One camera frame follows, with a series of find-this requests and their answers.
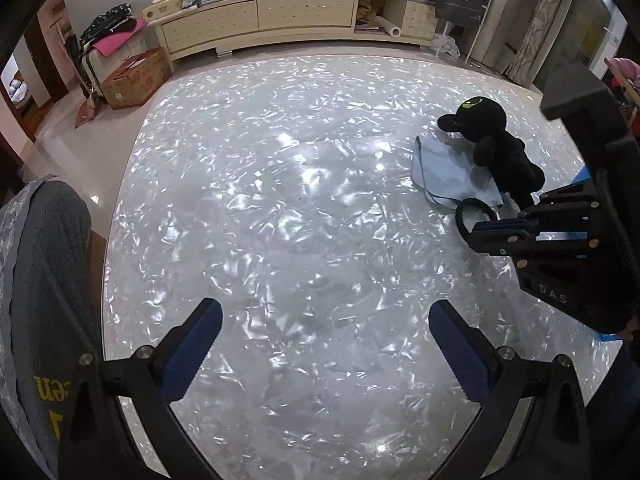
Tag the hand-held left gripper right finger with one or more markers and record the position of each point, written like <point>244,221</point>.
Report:
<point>457,347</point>

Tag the light blue cloth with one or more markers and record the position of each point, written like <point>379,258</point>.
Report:
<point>445,175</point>

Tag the cream TV cabinet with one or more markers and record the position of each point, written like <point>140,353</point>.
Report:
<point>300,12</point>

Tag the white plastic bag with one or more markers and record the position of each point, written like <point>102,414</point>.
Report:
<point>445,46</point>

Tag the glass sliding door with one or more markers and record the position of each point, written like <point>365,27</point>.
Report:
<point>595,30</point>

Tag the pink cloth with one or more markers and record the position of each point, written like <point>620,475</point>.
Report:
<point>120,37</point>

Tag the dark shopping bag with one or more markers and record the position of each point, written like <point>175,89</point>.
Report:
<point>460,2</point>

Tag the brown cardboard box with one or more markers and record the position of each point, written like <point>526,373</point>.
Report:
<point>132,80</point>

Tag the white paper roll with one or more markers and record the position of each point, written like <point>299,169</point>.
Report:
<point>380,25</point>

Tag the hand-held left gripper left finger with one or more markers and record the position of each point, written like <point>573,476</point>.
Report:
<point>192,347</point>

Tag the broom with dustpan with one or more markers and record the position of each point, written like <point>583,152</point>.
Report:
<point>86,110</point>

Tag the pile of pink clothes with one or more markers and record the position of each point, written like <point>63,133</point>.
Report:
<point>629,67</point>

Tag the black plush toy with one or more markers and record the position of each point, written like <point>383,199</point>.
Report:
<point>500,160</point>

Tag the black patterned bag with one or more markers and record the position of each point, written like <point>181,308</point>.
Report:
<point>107,22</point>

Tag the pale suitcase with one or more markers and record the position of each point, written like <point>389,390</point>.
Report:
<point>92,67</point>

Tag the cream tissue box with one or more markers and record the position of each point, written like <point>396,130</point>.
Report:
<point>165,4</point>

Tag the patterned beige curtain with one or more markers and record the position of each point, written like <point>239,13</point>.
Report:
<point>542,20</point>

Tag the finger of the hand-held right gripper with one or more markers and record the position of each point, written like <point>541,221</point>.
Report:
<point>500,245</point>
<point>500,225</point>

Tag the white metal rack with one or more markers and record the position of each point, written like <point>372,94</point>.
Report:
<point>482,20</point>

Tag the blue plastic basket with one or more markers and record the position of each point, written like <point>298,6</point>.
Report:
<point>582,177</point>

